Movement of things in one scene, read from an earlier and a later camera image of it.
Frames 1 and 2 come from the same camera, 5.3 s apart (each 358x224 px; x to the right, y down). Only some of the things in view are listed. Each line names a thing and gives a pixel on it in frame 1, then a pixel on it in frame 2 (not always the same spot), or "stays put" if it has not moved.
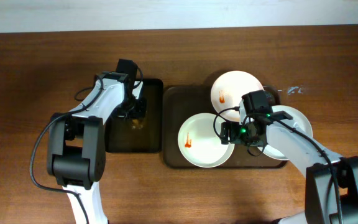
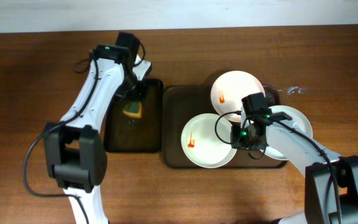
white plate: (199, 140) stays put
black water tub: (139, 134) stays put
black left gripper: (135, 112) → (136, 93)
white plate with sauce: (227, 90) stays put
